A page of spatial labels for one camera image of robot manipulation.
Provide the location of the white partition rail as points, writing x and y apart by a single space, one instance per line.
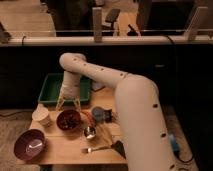
105 41

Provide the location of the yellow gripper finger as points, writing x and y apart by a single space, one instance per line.
77 104
60 103

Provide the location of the purple bowl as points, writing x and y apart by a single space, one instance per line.
29 144

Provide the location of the dark grape bunch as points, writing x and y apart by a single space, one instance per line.
68 122

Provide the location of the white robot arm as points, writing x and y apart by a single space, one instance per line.
144 132

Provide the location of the small metal cup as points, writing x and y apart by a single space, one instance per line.
89 132

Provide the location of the black office chair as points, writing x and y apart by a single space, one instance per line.
111 17

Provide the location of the orange carrot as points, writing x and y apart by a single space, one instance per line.
90 118

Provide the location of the green plastic tray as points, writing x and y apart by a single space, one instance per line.
51 88

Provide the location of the red bowl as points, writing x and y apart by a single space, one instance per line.
76 116

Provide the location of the white paper cup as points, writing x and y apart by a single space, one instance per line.
41 115

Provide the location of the blue sponge block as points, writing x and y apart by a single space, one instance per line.
174 144

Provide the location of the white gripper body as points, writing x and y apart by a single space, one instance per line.
70 91

